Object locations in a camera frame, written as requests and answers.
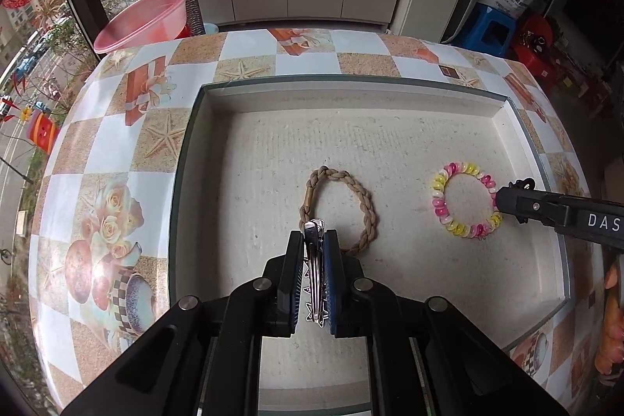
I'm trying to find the pink yellow spiral hair tie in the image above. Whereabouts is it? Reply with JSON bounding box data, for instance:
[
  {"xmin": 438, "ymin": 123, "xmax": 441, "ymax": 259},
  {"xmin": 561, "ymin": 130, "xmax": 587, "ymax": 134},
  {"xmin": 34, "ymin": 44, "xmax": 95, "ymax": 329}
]
[{"xmin": 431, "ymin": 161, "xmax": 503, "ymax": 241}]

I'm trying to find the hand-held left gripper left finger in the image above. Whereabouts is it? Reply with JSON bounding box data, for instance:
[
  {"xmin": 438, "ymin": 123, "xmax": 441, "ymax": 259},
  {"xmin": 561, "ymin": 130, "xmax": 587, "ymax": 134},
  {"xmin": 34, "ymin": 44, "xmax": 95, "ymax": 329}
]
[{"xmin": 61, "ymin": 230, "xmax": 306, "ymax": 416}]

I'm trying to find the blue plastic stool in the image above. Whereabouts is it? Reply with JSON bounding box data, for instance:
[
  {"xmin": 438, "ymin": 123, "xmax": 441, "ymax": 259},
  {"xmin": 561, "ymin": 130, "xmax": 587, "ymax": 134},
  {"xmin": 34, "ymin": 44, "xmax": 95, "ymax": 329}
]
[{"xmin": 458, "ymin": 3, "xmax": 518, "ymax": 58}]

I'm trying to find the white shallow tray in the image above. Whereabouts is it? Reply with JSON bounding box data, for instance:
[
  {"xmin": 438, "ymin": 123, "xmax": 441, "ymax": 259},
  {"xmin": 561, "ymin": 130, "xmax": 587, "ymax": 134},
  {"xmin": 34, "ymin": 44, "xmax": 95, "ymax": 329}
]
[{"xmin": 168, "ymin": 74, "xmax": 572, "ymax": 408}]

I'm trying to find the brown braided bracelet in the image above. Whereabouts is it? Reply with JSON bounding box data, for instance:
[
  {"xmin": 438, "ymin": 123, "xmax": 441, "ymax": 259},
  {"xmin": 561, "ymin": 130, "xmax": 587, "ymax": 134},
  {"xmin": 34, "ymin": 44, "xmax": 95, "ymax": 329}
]
[{"xmin": 298, "ymin": 166, "xmax": 378, "ymax": 256}]

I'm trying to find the red plastic stool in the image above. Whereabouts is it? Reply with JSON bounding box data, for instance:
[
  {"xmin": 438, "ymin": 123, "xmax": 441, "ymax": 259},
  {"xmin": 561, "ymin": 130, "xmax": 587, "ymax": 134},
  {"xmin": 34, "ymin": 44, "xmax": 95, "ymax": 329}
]
[{"xmin": 512, "ymin": 14, "xmax": 557, "ymax": 78}]

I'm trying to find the orange lantern window sticker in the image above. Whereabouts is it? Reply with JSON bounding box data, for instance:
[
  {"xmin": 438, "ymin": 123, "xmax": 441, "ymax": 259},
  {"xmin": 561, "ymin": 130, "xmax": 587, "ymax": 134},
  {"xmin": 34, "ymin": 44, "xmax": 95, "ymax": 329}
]
[{"xmin": 27, "ymin": 111, "xmax": 60, "ymax": 152}]

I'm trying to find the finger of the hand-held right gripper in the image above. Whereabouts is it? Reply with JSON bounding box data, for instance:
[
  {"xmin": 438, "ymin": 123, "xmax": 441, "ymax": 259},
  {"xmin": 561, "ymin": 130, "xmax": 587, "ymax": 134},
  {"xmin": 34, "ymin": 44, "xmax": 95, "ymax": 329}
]
[{"xmin": 495, "ymin": 179, "xmax": 569, "ymax": 232}]

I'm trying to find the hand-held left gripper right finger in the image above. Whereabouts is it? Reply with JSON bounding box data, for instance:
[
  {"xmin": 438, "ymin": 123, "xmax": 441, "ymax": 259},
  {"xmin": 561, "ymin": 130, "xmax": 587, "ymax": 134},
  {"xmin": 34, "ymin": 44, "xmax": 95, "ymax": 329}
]
[{"xmin": 324, "ymin": 229, "xmax": 569, "ymax": 416}]

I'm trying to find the silver metal hair clip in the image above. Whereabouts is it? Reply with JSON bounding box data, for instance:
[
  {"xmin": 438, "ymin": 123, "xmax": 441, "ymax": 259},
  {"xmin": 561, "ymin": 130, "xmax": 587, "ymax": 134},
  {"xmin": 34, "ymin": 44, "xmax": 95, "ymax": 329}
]
[{"xmin": 303, "ymin": 218, "xmax": 327, "ymax": 327}]

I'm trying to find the pink plastic basin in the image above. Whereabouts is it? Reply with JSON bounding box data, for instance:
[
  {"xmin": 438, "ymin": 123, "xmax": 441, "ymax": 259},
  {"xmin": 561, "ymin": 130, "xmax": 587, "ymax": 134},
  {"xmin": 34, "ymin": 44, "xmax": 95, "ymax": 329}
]
[{"xmin": 92, "ymin": 0, "xmax": 192, "ymax": 55}]

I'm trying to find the person's right hand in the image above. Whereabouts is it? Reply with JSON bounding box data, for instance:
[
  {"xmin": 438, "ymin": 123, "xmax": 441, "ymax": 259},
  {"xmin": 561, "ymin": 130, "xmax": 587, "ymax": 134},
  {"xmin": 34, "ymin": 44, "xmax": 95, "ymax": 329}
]
[{"xmin": 596, "ymin": 261, "xmax": 624, "ymax": 390}]

